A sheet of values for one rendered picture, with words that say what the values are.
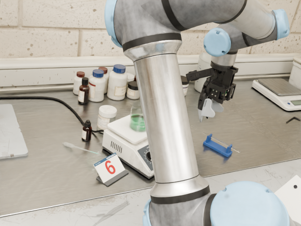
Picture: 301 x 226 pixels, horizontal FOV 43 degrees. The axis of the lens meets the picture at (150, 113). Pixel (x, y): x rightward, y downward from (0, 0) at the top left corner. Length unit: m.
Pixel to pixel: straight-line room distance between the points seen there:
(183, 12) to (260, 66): 1.39
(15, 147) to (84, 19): 0.59
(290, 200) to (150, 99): 0.40
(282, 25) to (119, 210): 0.62
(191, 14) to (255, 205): 0.34
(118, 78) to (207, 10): 0.82
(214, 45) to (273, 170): 0.49
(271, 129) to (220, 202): 0.92
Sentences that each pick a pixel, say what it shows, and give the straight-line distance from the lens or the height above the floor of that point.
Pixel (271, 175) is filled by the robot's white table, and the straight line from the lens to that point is 1.30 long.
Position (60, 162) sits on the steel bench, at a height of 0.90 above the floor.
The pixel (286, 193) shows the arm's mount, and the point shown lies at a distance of 0.92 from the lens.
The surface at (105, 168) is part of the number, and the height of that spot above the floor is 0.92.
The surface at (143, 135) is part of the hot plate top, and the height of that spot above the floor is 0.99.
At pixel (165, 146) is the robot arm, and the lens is 0.70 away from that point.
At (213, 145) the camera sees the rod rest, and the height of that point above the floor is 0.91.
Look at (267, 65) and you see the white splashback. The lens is 2.08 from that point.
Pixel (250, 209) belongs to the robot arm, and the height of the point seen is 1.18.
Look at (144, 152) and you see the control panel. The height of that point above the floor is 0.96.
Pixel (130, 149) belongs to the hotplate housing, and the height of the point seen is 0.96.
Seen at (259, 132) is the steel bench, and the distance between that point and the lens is 1.53.
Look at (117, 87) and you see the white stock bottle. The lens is 1.48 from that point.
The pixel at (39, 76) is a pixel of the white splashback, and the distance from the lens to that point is 1.51.
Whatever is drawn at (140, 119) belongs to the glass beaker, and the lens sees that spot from 1.12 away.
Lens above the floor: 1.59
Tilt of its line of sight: 28 degrees down
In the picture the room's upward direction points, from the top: 11 degrees clockwise
